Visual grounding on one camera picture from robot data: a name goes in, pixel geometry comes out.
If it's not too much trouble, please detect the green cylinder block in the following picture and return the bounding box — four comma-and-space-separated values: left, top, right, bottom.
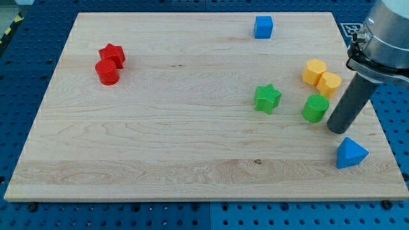
302, 94, 330, 123

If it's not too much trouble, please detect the yellow hexagon block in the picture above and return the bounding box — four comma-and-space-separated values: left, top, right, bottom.
302, 59, 327, 86

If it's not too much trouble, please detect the wooden board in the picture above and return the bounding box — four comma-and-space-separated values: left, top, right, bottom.
4, 12, 408, 202

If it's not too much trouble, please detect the blue cube block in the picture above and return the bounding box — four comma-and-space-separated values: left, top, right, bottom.
254, 16, 274, 39

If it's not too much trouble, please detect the yellow heart block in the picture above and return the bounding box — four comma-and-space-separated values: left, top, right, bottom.
316, 72, 342, 100

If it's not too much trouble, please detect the green star block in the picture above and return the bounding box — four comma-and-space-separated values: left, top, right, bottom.
254, 84, 282, 115

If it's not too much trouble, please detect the blue triangle block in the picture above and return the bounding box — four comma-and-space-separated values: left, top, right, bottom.
336, 137, 369, 169

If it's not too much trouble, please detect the red star block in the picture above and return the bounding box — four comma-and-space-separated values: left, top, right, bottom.
98, 43, 126, 69

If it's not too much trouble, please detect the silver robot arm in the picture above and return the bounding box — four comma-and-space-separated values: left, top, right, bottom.
327, 0, 408, 134

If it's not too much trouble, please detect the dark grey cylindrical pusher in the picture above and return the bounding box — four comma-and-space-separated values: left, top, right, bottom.
327, 73, 380, 134

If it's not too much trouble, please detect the white fiducial marker tag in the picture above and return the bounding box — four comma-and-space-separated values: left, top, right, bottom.
340, 22, 362, 38

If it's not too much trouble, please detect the red cylinder block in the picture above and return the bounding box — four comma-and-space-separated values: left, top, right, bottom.
95, 59, 120, 86

